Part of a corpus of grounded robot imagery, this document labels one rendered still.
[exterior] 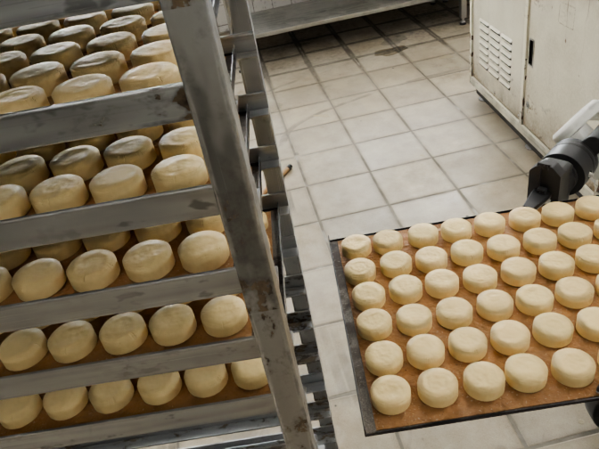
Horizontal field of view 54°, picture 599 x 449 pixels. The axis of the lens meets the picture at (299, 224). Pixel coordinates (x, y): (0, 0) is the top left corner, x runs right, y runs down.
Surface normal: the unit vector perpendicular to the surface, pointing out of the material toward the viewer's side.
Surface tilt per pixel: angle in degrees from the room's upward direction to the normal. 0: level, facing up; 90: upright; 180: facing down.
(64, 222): 90
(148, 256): 0
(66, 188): 0
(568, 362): 0
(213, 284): 90
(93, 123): 90
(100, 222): 90
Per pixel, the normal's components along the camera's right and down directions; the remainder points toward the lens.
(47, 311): 0.07, 0.56
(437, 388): -0.15, -0.81
